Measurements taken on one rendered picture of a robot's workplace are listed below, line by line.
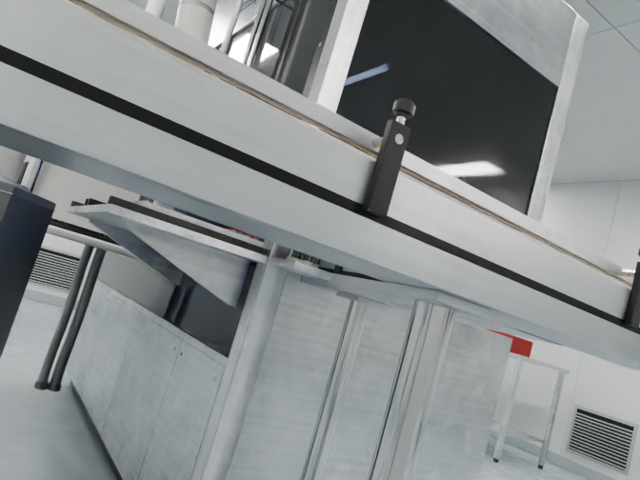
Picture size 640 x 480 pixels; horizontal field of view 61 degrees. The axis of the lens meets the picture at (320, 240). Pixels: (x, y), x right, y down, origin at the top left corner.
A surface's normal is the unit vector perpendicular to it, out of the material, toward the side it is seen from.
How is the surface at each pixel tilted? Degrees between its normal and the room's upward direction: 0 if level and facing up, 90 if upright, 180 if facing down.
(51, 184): 90
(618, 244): 90
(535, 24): 90
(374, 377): 90
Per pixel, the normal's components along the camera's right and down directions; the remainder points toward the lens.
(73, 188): 0.61, 0.07
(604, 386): -0.80, -0.30
